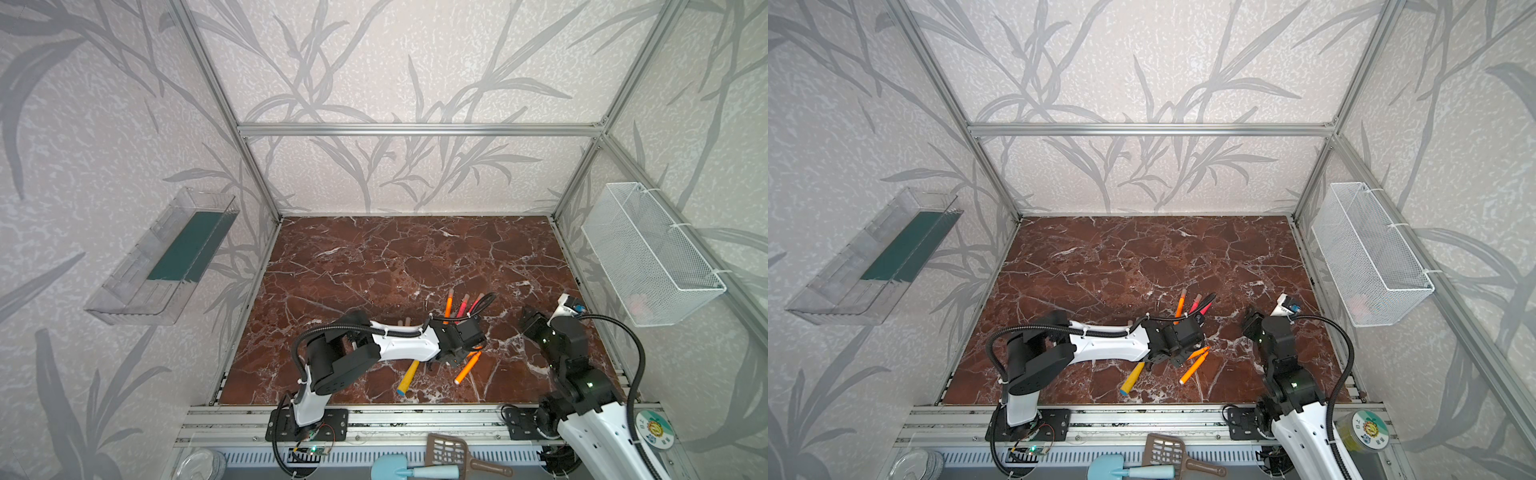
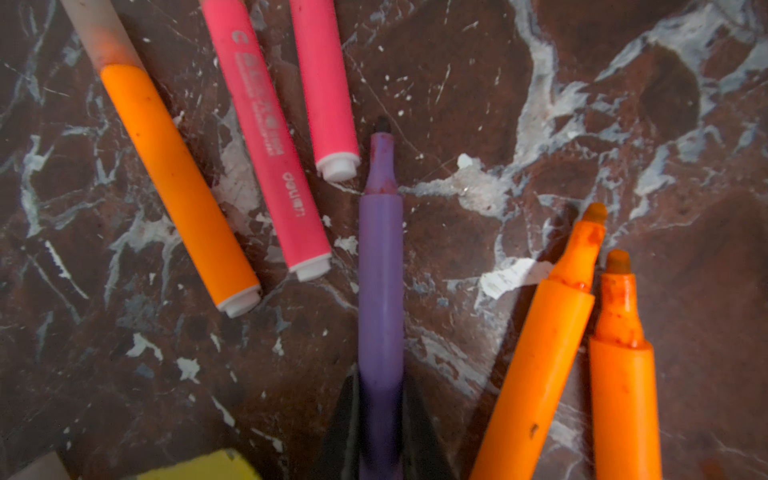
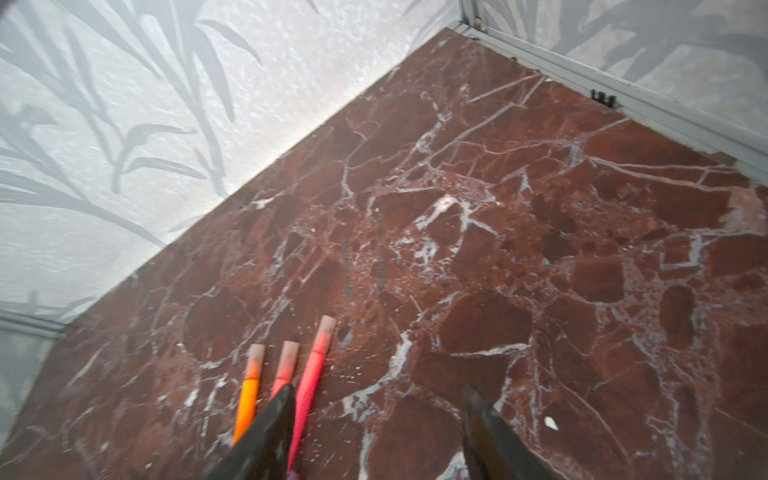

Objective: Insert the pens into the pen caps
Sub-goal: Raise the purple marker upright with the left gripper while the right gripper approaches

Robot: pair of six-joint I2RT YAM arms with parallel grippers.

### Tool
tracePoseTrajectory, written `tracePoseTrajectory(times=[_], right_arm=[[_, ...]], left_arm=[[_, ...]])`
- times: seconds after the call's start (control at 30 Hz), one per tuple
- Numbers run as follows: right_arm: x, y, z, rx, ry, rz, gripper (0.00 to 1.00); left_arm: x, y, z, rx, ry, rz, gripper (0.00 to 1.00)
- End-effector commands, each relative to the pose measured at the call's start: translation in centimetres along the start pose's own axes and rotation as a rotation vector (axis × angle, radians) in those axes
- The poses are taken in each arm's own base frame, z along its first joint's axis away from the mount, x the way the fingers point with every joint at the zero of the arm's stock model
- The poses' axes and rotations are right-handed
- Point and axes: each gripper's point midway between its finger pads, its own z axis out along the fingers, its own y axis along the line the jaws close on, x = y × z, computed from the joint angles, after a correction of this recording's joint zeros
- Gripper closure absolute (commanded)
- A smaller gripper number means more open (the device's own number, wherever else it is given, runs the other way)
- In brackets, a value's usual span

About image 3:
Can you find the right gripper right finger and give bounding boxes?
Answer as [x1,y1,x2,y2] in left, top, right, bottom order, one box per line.
[462,385,555,480]

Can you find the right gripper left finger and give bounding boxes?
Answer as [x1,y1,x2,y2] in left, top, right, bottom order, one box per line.
[204,384,296,480]

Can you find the orange marker pen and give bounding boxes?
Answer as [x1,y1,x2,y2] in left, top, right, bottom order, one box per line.
[233,344,266,444]

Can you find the pink marker pen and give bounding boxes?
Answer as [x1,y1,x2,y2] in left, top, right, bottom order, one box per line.
[287,315,336,479]

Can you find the red marker pen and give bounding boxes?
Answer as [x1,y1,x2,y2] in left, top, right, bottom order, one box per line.
[270,341,300,398]

